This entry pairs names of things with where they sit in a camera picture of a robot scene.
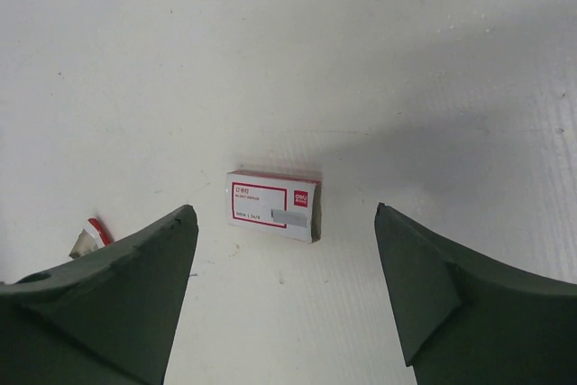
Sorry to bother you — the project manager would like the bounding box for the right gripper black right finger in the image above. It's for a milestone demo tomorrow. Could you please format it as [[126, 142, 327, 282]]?
[[374, 204, 576, 384]]

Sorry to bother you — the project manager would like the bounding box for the red white staple box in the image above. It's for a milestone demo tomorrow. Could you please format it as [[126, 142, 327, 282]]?
[[224, 170, 322, 243]]

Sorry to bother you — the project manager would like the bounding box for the torn red white box flap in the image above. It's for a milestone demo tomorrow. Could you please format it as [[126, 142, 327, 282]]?
[[69, 217, 114, 260]]

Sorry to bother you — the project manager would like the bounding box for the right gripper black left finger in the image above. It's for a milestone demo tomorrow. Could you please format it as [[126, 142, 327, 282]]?
[[1, 205, 198, 384]]

